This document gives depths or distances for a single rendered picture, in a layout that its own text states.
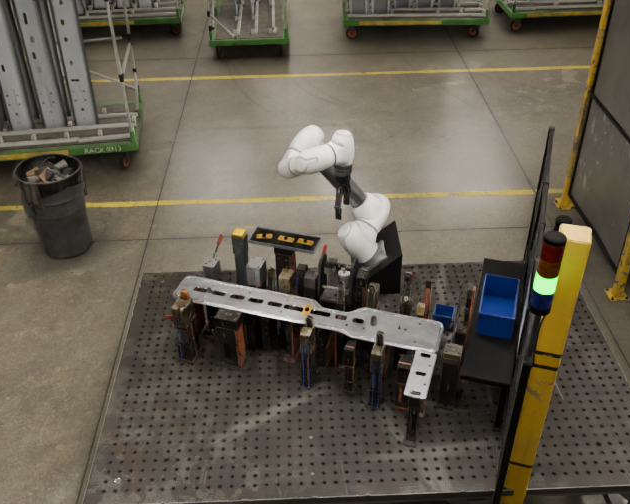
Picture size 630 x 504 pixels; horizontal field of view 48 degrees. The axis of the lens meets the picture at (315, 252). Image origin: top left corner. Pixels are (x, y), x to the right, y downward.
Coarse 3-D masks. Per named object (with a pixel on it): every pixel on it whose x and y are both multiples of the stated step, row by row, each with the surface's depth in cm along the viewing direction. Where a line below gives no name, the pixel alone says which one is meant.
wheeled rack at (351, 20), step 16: (368, 0) 973; (464, 0) 987; (352, 16) 935; (368, 16) 935; (384, 16) 935; (400, 16) 934; (416, 16) 934; (432, 16) 933; (448, 16) 933; (464, 16) 932; (480, 16) 930; (352, 32) 944
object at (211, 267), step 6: (210, 258) 380; (216, 258) 380; (204, 264) 375; (210, 264) 375; (216, 264) 377; (204, 270) 377; (210, 270) 375; (216, 270) 378; (204, 276) 379; (210, 276) 378; (216, 276) 380; (216, 294) 385; (222, 294) 393
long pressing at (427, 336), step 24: (192, 288) 369; (216, 288) 369; (240, 288) 368; (264, 312) 353; (288, 312) 352; (336, 312) 352; (360, 312) 352; (384, 312) 351; (360, 336) 338; (408, 336) 337; (432, 336) 337
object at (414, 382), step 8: (416, 352) 328; (424, 352) 328; (416, 360) 324; (424, 360) 324; (432, 360) 324; (416, 368) 320; (424, 368) 320; (432, 368) 320; (408, 376) 316; (416, 376) 316; (424, 376) 316; (408, 384) 312; (416, 384) 312; (408, 392) 309; (424, 392) 308
